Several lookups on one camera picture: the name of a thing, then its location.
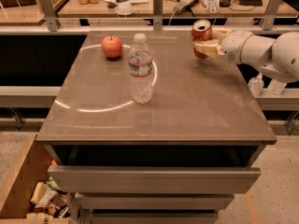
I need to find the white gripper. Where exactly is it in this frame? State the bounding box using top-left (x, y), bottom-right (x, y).
top-left (193, 29), bottom-right (253, 63)

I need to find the red coke can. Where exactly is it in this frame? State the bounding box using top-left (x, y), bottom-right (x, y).
top-left (191, 19), bottom-right (215, 60)

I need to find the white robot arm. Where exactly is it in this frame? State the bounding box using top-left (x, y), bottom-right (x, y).
top-left (193, 30), bottom-right (299, 83)

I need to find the patterned white mug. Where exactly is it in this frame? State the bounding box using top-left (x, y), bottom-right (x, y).
top-left (205, 0), bottom-right (220, 13)

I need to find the white power strip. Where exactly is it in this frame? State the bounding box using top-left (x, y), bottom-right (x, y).
top-left (173, 0), bottom-right (199, 14)

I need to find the left hand sanitizer bottle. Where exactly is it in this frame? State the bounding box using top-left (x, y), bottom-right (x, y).
top-left (248, 73), bottom-right (263, 96)

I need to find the hand sanitizer bottle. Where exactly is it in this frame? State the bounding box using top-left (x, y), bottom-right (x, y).
top-left (267, 79), bottom-right (286, 95)
top-left (248, 73), bottom-right (263, 96)

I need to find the right hand sanitizer bottle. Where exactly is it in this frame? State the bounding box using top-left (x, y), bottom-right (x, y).
top-left (267, 79), bottom-right (286, 95)

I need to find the clear plastic water bottle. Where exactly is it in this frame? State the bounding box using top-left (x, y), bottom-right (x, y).
top-left (128, 33), bottom-right (153, 104)

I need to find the white bowl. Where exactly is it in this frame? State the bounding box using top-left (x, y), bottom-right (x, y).
top-left (115, 5), bottom-right (135, 16)

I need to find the red apple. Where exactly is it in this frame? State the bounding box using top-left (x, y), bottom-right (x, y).
top-left (101, 35), bottom-right (122, 59)

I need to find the grey drawer cabinet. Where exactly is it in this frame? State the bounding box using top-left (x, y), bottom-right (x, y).
top-left (36, 31), bottom-right (276, 224)

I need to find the wooden desk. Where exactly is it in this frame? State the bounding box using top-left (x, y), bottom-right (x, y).
top-left (58, 0), bottom-right (298, 18)

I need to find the middle grey drawer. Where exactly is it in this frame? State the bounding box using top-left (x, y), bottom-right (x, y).
top-left (75, 193), bottom-right (234, 210)

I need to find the grey drawer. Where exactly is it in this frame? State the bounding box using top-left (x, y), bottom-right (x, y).
top-left (91, 213), bottom-right (219, 224)
top-left (75, 193), bottom-right (234, 210)
top-left (49, 165), bottom-right (261, 194)

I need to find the top grey drawer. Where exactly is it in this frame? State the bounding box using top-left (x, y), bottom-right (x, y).
top-left (49, 165), bottom-right (261, 194)

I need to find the bottom grey drawer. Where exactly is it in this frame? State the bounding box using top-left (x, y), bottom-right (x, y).
top-left (91, 213), bottom-right (219, 224)

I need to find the wooden snack box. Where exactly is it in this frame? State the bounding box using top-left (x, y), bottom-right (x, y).
top-left (0, 133), bottom-right (71, 224)

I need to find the middle metal bracket post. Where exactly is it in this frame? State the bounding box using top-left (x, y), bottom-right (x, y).
top-left (153, 0), bottom-right (163, 31)

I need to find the metal bracket post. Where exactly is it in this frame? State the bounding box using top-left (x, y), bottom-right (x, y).
top-left (38, 0), bottom-right (59, 32)
top-left (153, 0), bottom-right (163, 31)
top-left (260, 0), bottom-right (282, 31)

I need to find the right metal bracket post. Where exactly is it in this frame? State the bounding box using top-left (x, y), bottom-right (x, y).
top-left (260, 0), bottom-right (282, 31)

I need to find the left metal bracket post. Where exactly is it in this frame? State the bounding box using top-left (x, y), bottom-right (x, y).
top-left (38, 0), bottom-right (59, 32)

